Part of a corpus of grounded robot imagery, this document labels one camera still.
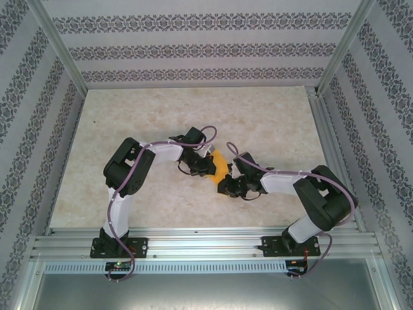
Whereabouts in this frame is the slotted grey cable duct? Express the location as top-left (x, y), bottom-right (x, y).
top-left (43, 260), bottom-right (291, 275)

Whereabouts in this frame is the grey sheet metal panel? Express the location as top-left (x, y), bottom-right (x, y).
top-left (32, 273), bottom-right (388, 310)

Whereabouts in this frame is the aluminium mounting rail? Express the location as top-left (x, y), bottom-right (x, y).
top-left (30, 225), bottom-right (383, 261)

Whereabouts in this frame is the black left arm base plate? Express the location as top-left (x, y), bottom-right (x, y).
top-left (91, 237), bottom-right (149, 259)

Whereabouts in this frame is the orange cloth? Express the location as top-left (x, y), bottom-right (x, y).
top-left (206, 148), bottom-right (234, 195)

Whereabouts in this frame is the aluminium side rail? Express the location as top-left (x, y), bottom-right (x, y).
top-left (305, 86), bottom-right (367, 233)

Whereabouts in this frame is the aluminium frame post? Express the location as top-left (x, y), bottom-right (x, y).
top-left (316, 0), bottom-right (378, 98)
top-left (27, 0), bottom-right (90, 94)

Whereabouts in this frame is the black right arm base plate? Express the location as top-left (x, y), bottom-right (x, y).
top-left (261, 235), bottom-right (321, 258)

